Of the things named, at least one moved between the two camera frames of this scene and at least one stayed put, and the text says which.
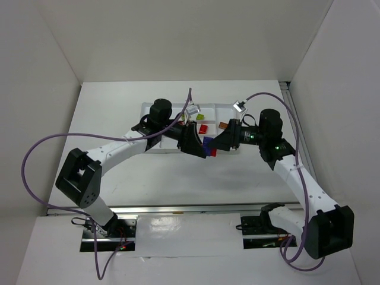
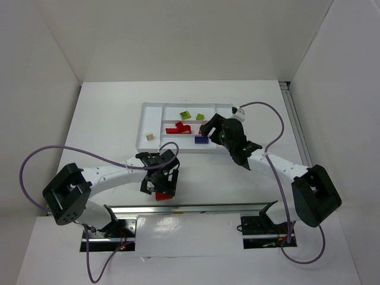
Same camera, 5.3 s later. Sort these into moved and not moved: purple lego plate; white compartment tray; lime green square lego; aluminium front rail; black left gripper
Moved: black left gripper; purple lego plate
Not moved: white compartment tray; aluminium front rail; lime green square lego
